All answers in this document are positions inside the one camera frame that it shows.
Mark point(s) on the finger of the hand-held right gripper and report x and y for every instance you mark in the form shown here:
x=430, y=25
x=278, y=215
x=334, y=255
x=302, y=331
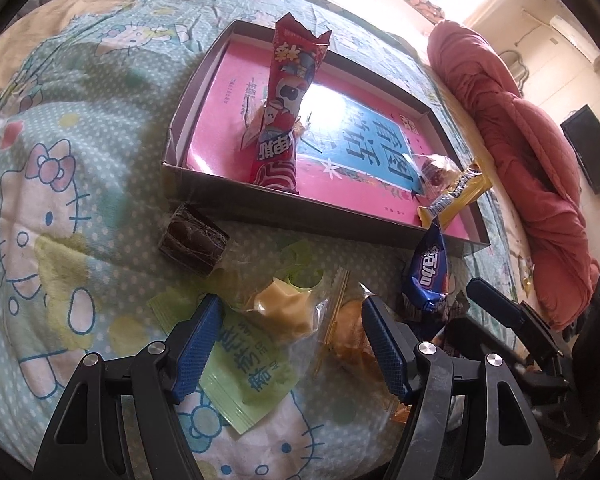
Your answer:
x=465, y=335
x=495, y=300

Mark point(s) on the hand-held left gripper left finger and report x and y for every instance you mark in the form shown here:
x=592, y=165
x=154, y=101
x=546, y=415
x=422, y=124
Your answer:
x=200, y=345

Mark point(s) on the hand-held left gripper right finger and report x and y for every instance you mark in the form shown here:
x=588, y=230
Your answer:
x=385, y=350

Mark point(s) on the brown chocolate bar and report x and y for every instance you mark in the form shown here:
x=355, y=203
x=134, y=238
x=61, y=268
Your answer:
x=430, y=325

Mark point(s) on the clear-wrapped bread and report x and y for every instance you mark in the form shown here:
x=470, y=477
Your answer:
x=350, y=330

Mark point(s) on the green packet with yellow cake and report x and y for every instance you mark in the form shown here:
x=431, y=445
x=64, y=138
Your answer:
x=250, y=370

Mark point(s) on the blue cookie packet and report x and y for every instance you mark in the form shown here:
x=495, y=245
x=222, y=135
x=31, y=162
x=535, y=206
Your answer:
x=427, y=270

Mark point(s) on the clear-wrapped dark chocolate cake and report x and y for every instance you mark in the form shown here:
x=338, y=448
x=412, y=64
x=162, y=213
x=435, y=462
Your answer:
x=192, y=240

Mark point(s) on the yellow wafer packet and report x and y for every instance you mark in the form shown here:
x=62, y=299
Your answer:
x=460, y=200

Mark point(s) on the small clear candy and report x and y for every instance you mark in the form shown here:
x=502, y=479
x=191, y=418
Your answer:
x=437, y=170

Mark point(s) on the brown cardboard box tray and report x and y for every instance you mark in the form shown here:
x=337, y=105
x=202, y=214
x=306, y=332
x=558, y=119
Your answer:
x=330, y=215

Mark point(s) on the red snack packet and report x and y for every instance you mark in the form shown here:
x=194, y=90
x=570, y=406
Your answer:
x=280, y=110

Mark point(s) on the red quilt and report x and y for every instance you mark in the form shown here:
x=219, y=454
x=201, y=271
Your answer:
x=530, y=160

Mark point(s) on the black television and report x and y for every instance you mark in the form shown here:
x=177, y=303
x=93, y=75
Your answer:
x=592, y=150

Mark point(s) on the cartoon cat printed blanket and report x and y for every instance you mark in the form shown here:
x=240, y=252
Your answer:
x=80, y=110

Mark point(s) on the white air conditioner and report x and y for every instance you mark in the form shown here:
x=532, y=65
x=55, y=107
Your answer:
x=577, y=37

